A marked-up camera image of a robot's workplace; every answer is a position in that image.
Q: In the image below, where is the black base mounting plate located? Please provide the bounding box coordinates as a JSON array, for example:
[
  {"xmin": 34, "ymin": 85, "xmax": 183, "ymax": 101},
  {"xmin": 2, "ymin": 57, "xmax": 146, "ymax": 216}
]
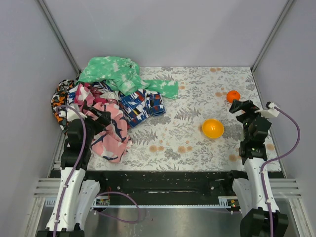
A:
[{"xmin": 84, "ymin": 170, "xmax": 248, "ymax": 203}]

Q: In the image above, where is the floral patterned table mat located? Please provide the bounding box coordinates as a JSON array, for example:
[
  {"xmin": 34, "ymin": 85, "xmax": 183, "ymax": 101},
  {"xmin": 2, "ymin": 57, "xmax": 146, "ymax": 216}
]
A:
[{"xmin": 88, "ymin": 67, "xmax": 261, "ymax": 171}]

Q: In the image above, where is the pink navy patterned cloth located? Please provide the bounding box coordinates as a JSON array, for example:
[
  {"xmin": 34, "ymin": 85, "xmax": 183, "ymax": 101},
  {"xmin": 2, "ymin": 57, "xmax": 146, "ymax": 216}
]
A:
[{"xmin": 74, "ymin": 82, "xmax": 132, "ymax": 163}]

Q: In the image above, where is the green white tie-dye cloth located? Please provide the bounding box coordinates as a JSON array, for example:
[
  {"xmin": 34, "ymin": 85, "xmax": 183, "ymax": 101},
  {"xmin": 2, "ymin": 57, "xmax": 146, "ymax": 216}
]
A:
[{"xmin": 77, "ymin": 56, "xmax": 178, "ymax": 99}]

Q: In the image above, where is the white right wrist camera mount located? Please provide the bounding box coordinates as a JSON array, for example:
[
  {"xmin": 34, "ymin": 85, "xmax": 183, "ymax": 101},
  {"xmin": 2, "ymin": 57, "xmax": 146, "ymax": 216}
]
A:
[{"xmin": 255, "ymin": 102, "xmax": 280, "ymax": 119}]

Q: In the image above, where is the orange black camo cloth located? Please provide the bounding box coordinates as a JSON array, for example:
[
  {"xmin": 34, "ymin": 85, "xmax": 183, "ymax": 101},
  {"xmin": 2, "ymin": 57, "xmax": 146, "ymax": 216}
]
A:
[{"xmin": 51, "ymin": 79, "xmax": 75, "ymax": 134}]

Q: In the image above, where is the orange fruit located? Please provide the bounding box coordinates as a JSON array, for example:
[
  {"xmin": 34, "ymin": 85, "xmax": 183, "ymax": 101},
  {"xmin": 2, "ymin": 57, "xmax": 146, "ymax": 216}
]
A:
[{"xmin": 226, "ymin": 90, "xmax": 240, "ymax": 103}]

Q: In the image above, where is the blue white red cloth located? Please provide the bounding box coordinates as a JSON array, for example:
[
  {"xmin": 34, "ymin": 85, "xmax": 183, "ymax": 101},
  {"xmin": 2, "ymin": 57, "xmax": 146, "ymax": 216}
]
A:
[{"xmin": 118, "ymin": 89, "xmax": 166, "ymax": 128}]

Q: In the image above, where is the right aluminium corner post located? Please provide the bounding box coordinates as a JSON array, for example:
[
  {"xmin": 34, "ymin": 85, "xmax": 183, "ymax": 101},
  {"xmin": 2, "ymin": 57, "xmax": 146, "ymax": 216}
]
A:
[{"xmin": 251, "ymin": 0, "xmax": 296, "ymax": 73}]

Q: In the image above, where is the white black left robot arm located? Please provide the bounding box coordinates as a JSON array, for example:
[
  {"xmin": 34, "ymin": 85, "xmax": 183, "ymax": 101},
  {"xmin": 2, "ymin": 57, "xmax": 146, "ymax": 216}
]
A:
[{"xmin": 36, "ymin": 105, "xmax": 111, "ymax": 237}]

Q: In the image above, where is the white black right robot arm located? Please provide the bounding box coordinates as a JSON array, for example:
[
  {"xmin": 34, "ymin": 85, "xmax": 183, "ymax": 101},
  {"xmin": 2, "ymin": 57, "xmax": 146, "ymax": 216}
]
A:
[{"xmin": 229, "ymin": 99, "xmax": 289, "ymax": 237}]

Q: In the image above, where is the yellow plastic bowl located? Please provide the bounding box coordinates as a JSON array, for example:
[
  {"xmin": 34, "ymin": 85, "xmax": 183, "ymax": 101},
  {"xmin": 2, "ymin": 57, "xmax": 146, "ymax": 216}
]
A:
[{"xmin": 202, "ymin": 119, "xmax": 225, "ymax": 139}]

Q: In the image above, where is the grey slotted cable duct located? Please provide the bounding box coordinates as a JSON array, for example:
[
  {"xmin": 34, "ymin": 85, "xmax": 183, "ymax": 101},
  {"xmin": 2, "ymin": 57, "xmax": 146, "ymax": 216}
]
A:
[{"xmin": 44, "ymin": 196, "xmax": 239, "ymax": 208}]

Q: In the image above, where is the left aluminium corner post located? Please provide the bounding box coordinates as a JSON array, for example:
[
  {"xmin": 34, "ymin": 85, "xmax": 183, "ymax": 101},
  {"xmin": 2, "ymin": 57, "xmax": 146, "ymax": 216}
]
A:
[{"xmin": 36, "ymin": 0, "xmax": 81, "ymax": 75}]

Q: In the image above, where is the aluminium corner post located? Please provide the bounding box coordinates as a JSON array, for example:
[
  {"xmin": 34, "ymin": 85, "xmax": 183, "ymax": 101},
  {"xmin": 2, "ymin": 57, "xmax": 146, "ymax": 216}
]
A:
[
  {"xmin": 36, "ymin": 0, "xmax": 81, "ymax": 75},
  {"xmin": 251, "ymin": 0, "xmax": 296, "ymax": 73}
]

